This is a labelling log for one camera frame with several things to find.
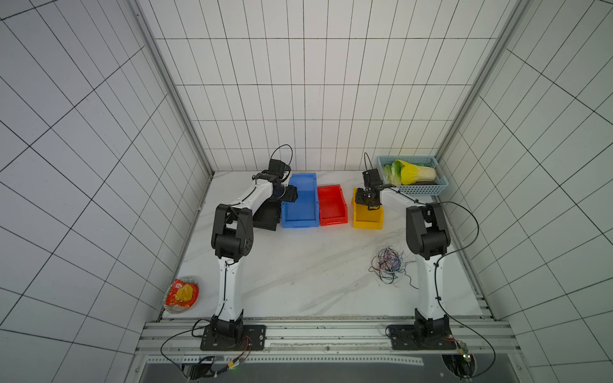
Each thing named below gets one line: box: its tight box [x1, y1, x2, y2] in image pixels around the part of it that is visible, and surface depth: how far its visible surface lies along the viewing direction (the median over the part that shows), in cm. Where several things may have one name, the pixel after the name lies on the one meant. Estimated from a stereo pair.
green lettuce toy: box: [383, 160, 403, 186], surface depth 112 cm
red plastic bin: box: [317, 184, 349, 227], surface depth 105 cm
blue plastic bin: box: [280, 172, 320, 229], surface depth 105 cm
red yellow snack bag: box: [163, 276, 200, 314], surface depth 81 cm
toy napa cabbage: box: [396, 158, 437, 186], surface depth 112 cm
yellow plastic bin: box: [351, 187, 384, 230], surface depth 98 cm
